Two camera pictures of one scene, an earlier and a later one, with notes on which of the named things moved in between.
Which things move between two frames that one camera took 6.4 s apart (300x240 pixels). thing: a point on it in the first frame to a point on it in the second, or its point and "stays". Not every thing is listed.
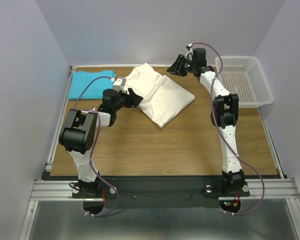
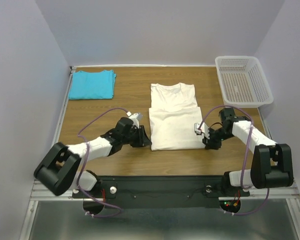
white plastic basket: x=244 y=77 stays
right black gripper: x=176 y=69 to x=210 y=144
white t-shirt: x=163 y=99 to x=173 y=114
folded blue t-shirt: x=94 y=90 stays
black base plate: x=149 y=191 stays
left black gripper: x=132 y=99 to x=142 y=139
